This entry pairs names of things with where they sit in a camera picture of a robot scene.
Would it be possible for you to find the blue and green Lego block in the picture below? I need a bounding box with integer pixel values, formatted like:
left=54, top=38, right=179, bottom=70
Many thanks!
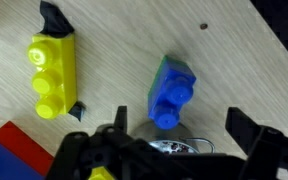
left=147, top=56, right=197, bottom=130

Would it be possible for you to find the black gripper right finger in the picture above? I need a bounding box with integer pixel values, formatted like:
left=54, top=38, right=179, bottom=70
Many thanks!
left=225, top=107, right=269, bottom=157

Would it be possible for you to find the small yellow Lego piece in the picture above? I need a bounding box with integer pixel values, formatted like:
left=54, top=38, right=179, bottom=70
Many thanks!
left=88, top=167, right=115, bottom=180

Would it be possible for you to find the solo yellow Lego brick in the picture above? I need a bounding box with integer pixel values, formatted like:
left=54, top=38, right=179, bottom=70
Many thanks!
left=27, top=33, right=77, bottom=119

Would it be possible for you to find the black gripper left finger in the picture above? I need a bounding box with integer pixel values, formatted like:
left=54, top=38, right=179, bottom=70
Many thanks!
left=114, top=106, right=127, bottom=132

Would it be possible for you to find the yellow blue red Lego stack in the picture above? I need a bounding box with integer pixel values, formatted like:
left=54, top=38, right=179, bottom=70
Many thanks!
left=0, top=121, right=53, bottom=180

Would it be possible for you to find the small metal pot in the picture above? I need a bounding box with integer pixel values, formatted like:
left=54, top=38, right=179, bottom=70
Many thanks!
left=129, top=119, right=216, bottom=155

